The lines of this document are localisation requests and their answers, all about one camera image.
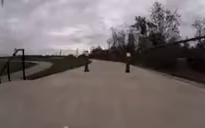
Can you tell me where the dark bollard with pale top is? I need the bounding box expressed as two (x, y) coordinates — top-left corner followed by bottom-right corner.
(124, 52), (132, 74)

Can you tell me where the grey concrete path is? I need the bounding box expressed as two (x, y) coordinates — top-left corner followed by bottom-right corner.
(0, 59), (205, 128)

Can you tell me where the pale side path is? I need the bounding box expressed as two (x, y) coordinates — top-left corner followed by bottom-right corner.
(0, 60), (54, 83)

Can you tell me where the row of bare trees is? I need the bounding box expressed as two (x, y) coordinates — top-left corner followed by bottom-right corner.
(89, 1), (205, 73)

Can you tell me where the dark metal mesh fence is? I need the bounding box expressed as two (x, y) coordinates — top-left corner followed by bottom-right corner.
(0, 48), (27, 87)
(136, 32), (205, 84)

